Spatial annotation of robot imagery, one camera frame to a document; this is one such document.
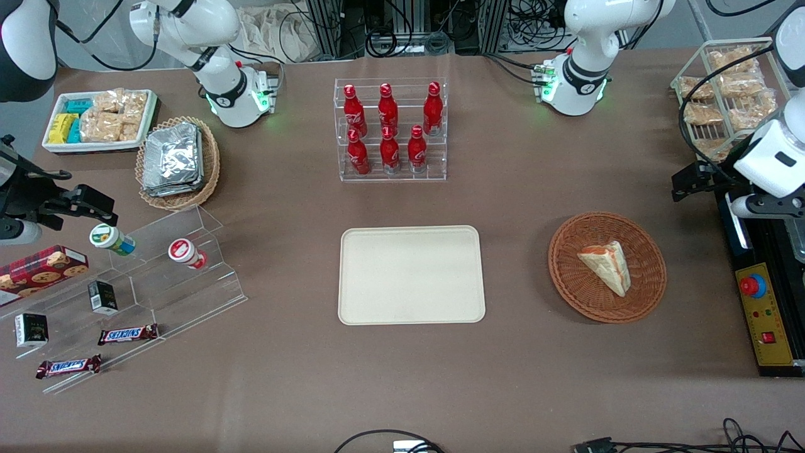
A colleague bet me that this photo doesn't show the red emergency stop button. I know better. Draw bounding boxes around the red emergency stop button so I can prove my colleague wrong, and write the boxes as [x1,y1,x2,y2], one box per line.
[740,274,769,300]

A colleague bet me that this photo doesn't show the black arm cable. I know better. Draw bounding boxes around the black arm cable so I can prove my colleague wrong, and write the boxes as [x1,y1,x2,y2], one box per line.
[55,0,159,72]
[678,43,780,165]

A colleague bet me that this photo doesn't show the bagged pastry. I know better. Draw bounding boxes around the bagged pastry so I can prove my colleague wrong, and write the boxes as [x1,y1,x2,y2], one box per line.
[683,102,724,126]
[695,137,731,158]
[679,75,715,101]
[720,72,765,99]
[708,47,757,73]
[730,91,778,130]

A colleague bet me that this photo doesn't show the red lid yogurt cup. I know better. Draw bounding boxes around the red lid yogurt cup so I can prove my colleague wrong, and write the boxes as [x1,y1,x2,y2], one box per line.
[168,238,209,271]

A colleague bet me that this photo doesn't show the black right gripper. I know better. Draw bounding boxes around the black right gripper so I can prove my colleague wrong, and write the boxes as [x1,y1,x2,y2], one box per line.
[0,185,118,232]

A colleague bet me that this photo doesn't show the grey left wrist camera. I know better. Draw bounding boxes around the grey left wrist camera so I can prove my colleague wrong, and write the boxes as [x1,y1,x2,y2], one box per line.
[728,194,805,219]

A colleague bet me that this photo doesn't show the black looped cable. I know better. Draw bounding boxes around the black looped cable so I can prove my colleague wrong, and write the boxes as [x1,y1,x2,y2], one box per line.
[333,429,447,453]

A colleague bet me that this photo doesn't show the light wicker basket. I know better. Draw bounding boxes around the light wicker basket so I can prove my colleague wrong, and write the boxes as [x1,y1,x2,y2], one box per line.
[135,116,221,211]

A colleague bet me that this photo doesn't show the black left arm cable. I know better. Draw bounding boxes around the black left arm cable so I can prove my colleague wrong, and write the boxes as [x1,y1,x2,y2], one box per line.
[678,43,780,165]

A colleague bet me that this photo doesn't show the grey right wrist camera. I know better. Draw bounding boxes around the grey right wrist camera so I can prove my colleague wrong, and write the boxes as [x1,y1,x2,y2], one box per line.
[0,220,43,247]

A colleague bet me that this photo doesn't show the small black carton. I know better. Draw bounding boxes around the small black carton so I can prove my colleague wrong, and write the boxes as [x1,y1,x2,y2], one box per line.
[14,313,50,349]
[87,280,119,315]

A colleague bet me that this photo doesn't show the red cola bottle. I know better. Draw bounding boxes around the red cola bottle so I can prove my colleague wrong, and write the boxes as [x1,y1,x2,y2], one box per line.
[378,82,400,135]
[343,84,369,138]
[408,125,428,174]
[423,81,444,137]
[347,128,372,176]
[380,125,401,175]

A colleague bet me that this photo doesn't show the Snickers chocolate bar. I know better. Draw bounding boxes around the Snickers chocolate bar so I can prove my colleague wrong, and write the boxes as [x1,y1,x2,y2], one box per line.
[36,354,103,380]
[97,323,160,346]

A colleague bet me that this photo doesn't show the black cable tangle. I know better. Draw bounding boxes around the black cable tangle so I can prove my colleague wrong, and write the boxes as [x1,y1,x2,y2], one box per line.
[343,0,485,59]

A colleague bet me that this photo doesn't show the cream plastic tray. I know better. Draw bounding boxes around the cream plastic tray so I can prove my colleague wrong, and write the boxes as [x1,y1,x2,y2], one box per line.
[338,225,487,326]

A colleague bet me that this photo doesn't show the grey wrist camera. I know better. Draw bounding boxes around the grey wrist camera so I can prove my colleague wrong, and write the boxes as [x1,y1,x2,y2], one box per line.
[728,194,805,219]
[0,220,43,247]

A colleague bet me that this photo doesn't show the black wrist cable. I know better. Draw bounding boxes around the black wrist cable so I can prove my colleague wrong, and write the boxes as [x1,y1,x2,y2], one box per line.
[0,134,71,184]

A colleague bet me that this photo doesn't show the wire pastry rack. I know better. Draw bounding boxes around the wire pastry rack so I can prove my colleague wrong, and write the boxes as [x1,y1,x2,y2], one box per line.
[670,38,794,161]

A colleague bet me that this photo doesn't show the white snack tray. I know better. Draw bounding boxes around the white snack tray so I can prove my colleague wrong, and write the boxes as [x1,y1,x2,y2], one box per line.
[42,89,160,155]

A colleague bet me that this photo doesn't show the yellow snack pack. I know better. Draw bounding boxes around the yellow snack pack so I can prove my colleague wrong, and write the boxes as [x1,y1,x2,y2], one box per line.
[48,113,78,145]

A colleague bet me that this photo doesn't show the clear acrylic stepped stand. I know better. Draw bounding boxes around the clear acrylic stepped stand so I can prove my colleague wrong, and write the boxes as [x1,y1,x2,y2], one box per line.
[0,204,248,396]

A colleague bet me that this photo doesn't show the wrapped triangle sandwich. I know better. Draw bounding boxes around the wrapped triangle sandwich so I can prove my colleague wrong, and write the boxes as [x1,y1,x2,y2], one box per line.
[577,241,631,298]

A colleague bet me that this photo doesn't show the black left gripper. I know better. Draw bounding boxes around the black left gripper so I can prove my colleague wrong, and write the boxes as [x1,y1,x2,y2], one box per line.
[672,161,755,203]

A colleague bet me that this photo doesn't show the green lid yogurt cup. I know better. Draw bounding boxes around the green lid yogurt cup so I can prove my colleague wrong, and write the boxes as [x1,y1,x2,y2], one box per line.
[89,223,136,257]

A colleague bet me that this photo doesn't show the red tartan cookie box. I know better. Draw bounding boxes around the red tartan cookie box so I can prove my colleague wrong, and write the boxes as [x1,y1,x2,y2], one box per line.
[0,245,90,308]

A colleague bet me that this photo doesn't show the silver foil pack stack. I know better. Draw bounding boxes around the silver foil pack stack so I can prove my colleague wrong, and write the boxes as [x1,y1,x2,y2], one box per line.
[142,122,204,198]

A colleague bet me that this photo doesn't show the clear acrylic bottle rack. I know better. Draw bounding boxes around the clear acrylic bottle rack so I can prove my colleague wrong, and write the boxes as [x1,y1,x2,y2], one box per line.
[334,77,449,183]

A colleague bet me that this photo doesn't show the black yellow control box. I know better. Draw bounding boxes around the black yellow control box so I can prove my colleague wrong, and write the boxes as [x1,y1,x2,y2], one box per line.
[714,189,805,378]

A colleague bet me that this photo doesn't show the brown wicker basket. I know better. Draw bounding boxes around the brown wicker basket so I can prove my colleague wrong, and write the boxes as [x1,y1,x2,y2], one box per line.
[548,212,667,324]

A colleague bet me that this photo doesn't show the aluminium frame post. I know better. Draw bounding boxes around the aluminium frame post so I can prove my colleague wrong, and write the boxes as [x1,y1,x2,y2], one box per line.
[305,0,345,61]
[483,0,511,55]

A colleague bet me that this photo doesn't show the black cable with plug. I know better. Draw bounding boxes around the black cable with plug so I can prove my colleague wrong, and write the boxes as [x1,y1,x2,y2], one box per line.
[574,417,805,453]

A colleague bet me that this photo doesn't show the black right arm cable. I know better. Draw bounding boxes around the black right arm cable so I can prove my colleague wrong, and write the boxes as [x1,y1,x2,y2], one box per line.
[55,0,159,72]

